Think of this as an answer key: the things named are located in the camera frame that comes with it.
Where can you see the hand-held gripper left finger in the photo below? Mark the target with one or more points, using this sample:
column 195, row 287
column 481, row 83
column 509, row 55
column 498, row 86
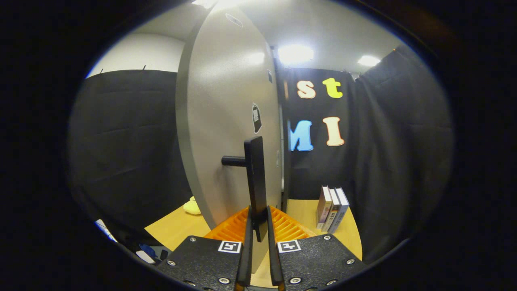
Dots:
column 202, row 258

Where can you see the blue grey book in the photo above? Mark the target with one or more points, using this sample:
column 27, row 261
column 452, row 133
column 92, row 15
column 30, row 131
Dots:
column 341, row 210

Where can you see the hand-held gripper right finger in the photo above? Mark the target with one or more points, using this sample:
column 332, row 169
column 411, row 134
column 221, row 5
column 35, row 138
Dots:
column 315, row 258

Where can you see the blue and white object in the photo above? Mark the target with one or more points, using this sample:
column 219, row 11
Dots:
column 147, row 252

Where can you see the white spine book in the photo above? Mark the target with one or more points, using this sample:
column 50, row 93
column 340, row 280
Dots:
column 333, row 212

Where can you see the black backdrop cloth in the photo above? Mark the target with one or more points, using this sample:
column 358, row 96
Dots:
column 121, row 141

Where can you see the pale yellow object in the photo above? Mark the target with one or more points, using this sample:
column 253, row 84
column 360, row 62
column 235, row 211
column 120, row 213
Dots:
column 192, row 207

